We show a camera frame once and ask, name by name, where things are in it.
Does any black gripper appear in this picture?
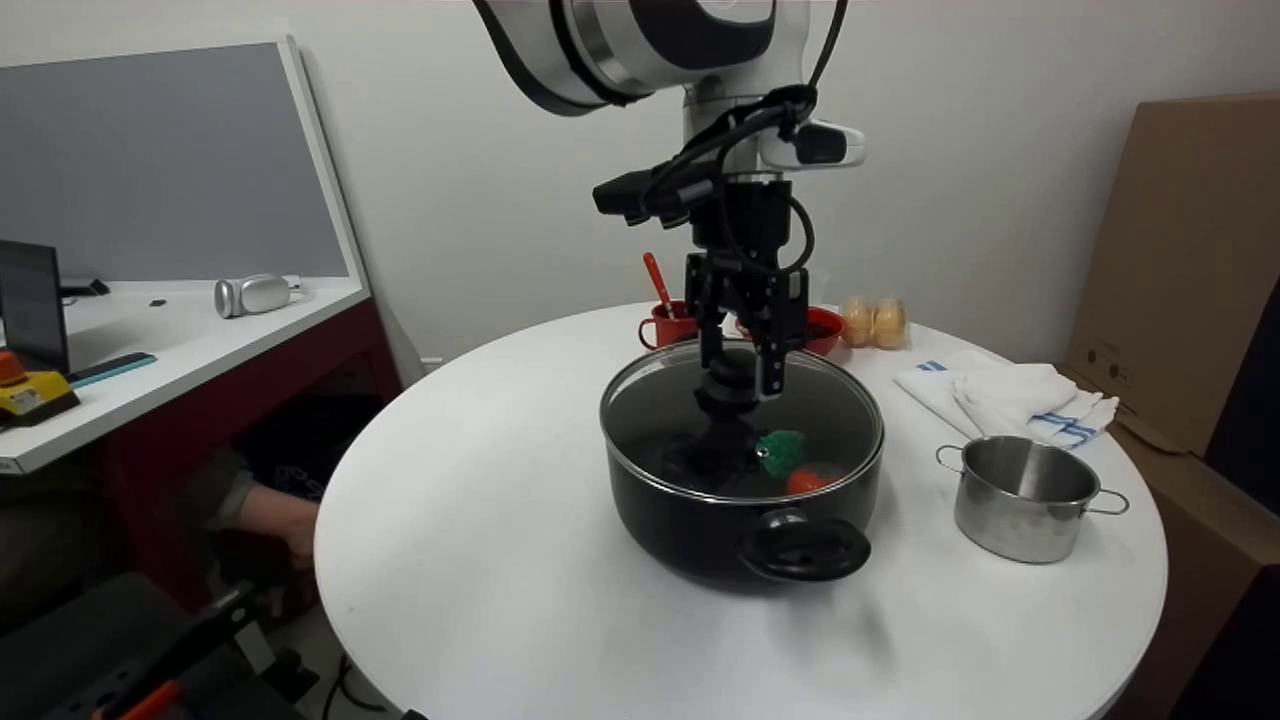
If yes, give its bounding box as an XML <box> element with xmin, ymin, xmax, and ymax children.
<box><xmin>680</xmin><ymin>177</ymin><xmax>817</xmax><ymax>399</ymax></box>

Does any green broccoli toy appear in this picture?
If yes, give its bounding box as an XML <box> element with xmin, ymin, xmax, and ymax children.
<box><xmin>752</xmin><ymin>426</ymin><xmax>811</xmax><ymax>482</ymax></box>

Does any glass lid with black knob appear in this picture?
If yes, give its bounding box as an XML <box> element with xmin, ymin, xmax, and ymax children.
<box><xmin>596</xmin><ymin>339</ymin><xmax>888</xmax><ymax>512</ymax></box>

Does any orange tomato toy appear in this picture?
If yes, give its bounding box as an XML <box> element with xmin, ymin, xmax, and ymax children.
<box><xmin>780</xmin><ymin>463</ymin><xmax>831</xmax><ymax>499</ymax></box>

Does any black cooking pot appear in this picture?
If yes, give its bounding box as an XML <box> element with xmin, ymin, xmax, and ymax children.
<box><xmin>596</xmin><ymin>339</ymin><xmax>888</xmax><ymax>587</ymax></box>

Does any small stainless steel pot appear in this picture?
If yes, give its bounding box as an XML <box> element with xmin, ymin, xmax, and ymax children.
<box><xmin>934</xmin><ymin>434</ymin><xmax>1133</xmax><ymax>568</ymax></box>

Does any person's bare hand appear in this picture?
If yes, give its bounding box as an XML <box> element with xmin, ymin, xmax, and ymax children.
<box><xmin>245</xmin><ymin>489</ymin><xmax>321</xmax><ymax>576</ymax></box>

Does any red mug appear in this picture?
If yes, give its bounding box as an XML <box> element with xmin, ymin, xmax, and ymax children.
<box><xmin>638</xmin><ymin>298</ymin><xmax>704</xmax><ymax>357</ymax></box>

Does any red bowl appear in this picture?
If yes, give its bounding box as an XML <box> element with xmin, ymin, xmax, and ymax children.
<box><xmin>795</xmin><ymin>303</ymin><xmax>853</xmax><ymax>370</ymax></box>

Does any red spoon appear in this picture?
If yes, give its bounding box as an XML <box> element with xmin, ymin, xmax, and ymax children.
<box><xmin>640</xmin><ymin>250</ymin><xmax>680</xmax><ymax>319</ymax></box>

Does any beige egg toy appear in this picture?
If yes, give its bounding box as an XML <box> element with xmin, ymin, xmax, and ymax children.
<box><xmin>840</xmin><ymin>298</ymin><xmax>884</xmax><ymax>352</ymax></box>
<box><xmin>872</xmin><ymin>293</ymin><xmax>916</xmax><ymax>352</ymax></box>

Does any white paper with blue print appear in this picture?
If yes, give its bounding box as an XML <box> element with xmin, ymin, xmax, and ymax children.
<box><xmin>892</xmin><ymin>352</ymin><xmax>997</xmax><ymax>444</ymax></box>

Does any white cloth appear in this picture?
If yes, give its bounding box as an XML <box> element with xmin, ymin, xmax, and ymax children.
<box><xmin>954</xmin><ymin>360</ymin><xmax>1128</xmax><ymax>454</ymax></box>

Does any silver can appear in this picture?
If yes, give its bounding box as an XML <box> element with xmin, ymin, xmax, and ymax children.
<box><xmin>211</xmin><ymin>274</ymin><xmax>309</xmax><ymax>324</ymax></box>

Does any brown cardboard box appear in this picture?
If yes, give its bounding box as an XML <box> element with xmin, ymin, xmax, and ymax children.
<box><xmin>1103</xmin><ymin>426</ymin><xmax>1280</xmax><ymax>720</ymax></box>

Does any white desk with red side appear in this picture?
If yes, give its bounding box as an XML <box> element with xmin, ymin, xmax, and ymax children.
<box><xmin>0</xmin><ymin>274</ymin><xmax>403</xmax><ymax>618</ymax></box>

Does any grey partition board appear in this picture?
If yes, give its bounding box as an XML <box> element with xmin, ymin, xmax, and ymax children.
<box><xmin>0</xmin><ymin>35</ymin><xmax>376</xmax><ymax>293</ymax></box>

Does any dark blue flat strip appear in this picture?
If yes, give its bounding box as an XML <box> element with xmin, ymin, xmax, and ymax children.
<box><xmin>70</xmin><ymin>347</ymin><xmax>159</xmax><ymax>391</ymax></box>

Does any yellow handheld device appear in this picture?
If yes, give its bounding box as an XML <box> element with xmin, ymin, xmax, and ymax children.
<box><xmin>0</xmin><ymin>347</ymin><xmax>84</xmax><ymax>434</ymax></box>

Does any black laptop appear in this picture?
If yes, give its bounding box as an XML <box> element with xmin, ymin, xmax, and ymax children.
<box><xmin>0</xmin><ymin>235</ymin><xmax>72</xmax><ymax>378</ymax></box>

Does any black chair with red part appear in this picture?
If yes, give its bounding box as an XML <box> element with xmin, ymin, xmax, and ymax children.
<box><xmin>0</xmin><ymin>572</ymin><xmax>326</xmax><ymax>720</ymax></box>

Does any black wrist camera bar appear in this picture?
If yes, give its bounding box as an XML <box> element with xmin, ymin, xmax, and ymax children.
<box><xmin>587</xmin><ymin>85</ymin><xmax>869</xmax><ymax>230</ymax></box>

